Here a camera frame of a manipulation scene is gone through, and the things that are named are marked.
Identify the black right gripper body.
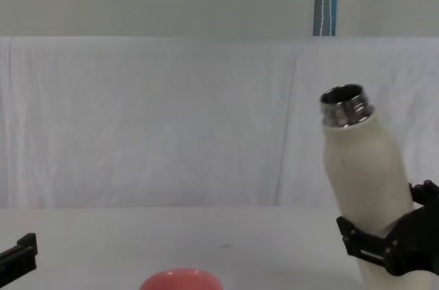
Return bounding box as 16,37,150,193
386,204,439,277

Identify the cream vacuum bottle steel neck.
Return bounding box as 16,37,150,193
319,83,426,290

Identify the white table cloth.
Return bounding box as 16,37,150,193
0,206,439,290

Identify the pink cup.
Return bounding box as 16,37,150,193
139,268,224,290

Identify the white curtain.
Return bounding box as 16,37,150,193
0,36,439,209

